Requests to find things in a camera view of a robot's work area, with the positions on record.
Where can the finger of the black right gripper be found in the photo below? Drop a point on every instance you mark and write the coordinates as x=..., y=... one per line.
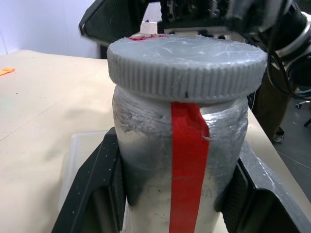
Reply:
x=111, y=19

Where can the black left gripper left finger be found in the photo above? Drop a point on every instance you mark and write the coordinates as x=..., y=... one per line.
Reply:
x=92, y=184

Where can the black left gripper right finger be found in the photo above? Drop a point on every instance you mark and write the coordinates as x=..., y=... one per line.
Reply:
x=267, y=194

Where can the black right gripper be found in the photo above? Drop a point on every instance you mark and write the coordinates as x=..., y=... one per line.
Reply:
x=192, y=14

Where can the grey translucent plastic jar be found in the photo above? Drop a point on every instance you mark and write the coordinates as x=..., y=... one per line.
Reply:
x=145, y=150

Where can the grey ribbed jar lid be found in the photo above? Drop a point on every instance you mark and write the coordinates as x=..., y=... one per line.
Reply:
x=184, y=65

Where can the clear plastic box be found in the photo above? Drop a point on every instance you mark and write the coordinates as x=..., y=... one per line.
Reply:
x=73, y=155

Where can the red tape strip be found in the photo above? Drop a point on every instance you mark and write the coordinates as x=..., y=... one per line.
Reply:
x=188, y=170

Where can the black office chair base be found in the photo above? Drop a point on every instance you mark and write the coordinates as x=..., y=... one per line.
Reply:
x=303, y=109

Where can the small orange plastic piece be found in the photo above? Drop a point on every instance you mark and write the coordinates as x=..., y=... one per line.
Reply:
x=6, y=71

